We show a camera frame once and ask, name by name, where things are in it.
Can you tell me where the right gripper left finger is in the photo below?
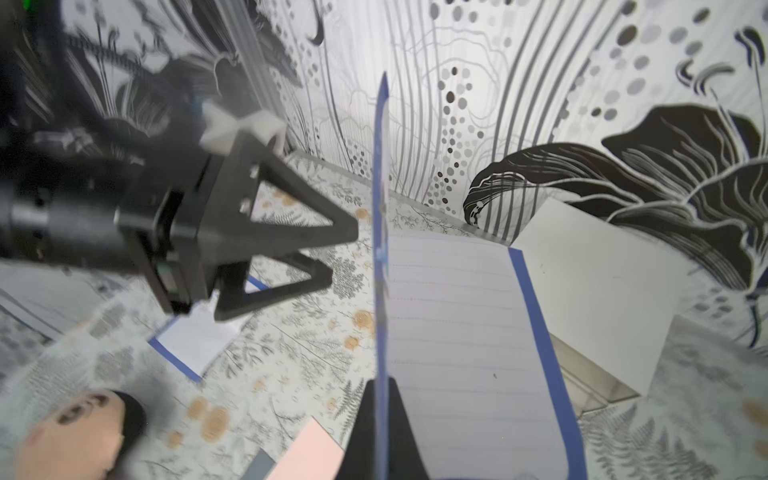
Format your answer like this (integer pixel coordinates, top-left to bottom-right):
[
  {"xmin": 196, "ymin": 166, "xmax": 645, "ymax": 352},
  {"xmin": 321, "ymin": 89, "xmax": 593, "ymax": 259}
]
[{"xmin": 335, "ymin": 380, "xmax": 376, "ymax": 480}]

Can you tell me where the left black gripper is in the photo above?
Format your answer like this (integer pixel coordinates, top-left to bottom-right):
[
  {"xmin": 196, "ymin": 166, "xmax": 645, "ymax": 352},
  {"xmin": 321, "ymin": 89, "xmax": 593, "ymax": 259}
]
[{"xmin": 113, "ymin": 128, "xmax": 360, "ymax": 322}]

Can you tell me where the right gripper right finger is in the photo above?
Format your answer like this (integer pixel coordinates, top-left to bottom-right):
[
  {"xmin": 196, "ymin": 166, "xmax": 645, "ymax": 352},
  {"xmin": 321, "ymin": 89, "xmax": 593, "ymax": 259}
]
[{"xmin": 386, "ymin": 377, "xmax": 430, "ymax": 480}]

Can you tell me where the pink envelope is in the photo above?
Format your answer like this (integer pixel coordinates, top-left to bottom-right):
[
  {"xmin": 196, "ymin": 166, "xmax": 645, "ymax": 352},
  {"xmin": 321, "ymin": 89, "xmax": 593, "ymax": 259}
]
[{"xmin": 266, "ymin": 418, "xmax": 344, "ymax": 480}]

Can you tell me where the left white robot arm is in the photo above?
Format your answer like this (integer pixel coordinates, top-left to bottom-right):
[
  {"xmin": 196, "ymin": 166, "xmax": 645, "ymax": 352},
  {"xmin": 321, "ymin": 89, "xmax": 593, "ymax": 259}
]
[{"xmin": 1, "ymin": 1, "xmax": 359, "ymax": 322}]

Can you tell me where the dark grey envelope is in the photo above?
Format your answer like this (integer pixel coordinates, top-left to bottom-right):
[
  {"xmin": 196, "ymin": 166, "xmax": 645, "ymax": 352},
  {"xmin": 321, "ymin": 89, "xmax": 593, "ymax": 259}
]
[{"xmin": 241, "ymin": 449, "xmax": 276, "ymax": 480}]

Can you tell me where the pig plush toy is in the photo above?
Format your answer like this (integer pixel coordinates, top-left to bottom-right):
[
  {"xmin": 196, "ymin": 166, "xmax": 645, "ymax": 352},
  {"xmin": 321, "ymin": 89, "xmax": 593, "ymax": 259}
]
[{"xmin": 13, "ymin": 389, "xmax": 147, "ymax": 479}]

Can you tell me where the white mini drawer box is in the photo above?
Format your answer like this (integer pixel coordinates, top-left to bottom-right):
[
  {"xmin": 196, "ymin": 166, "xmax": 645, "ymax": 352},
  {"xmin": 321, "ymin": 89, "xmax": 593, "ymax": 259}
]
[{"xmin": 512, "ymin": 198, "xmax": 688, "ymax": 415}]

